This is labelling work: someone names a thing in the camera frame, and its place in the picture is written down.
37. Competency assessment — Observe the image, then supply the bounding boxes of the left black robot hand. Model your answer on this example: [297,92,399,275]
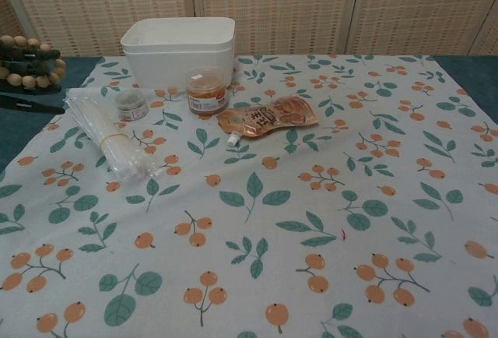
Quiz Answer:
[0,40,65,115]

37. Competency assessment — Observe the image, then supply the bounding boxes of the wooden bead bracelet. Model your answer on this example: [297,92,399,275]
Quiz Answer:
[0,34,67,92]

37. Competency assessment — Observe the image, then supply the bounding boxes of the bagged bundle of clear straws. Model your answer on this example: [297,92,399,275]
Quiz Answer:
[64,87,160,181]

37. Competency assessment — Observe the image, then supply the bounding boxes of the small clear jar grey contents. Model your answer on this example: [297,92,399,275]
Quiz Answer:
[115,89,149,121]

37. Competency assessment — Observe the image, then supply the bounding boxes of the yellow rubber band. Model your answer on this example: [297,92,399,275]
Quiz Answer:
[99,132,129,148]

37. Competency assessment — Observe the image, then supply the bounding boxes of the white plastic storage box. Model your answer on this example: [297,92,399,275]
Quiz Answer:
[120,17,237,85]

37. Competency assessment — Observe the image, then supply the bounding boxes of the orange jar with clear lid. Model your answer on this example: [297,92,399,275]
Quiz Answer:
[185,65,227,116]

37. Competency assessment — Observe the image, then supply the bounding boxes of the copper spout pouch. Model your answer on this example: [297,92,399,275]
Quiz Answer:
[216,95,319,148]

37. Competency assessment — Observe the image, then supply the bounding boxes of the woven folding screen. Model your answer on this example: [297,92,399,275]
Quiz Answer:
[0,0,498,59]

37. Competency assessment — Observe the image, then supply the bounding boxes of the floral leaf and berry tablecloth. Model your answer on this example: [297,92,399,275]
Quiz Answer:
[0,54,498,338]

